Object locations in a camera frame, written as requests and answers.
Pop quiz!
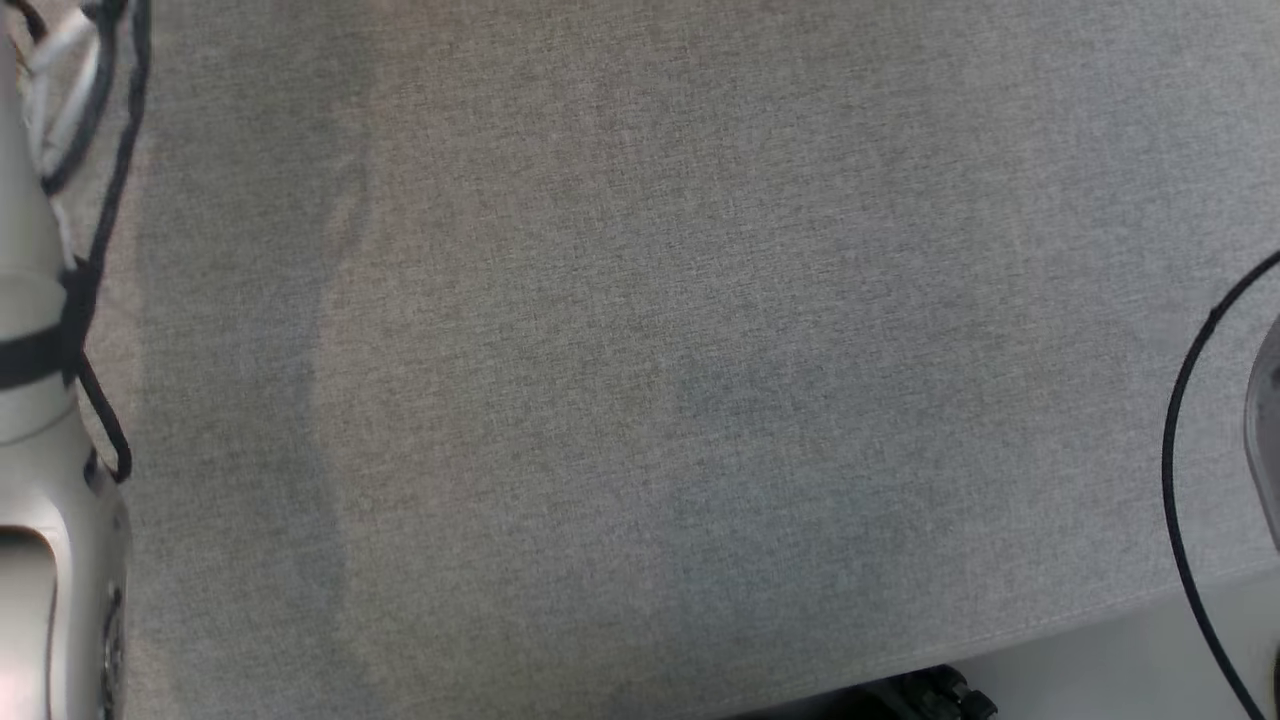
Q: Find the white tape tag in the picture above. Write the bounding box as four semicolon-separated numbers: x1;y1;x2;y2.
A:
25;10;106;176

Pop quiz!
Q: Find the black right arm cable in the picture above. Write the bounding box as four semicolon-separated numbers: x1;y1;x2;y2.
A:
1161;250;1280;720

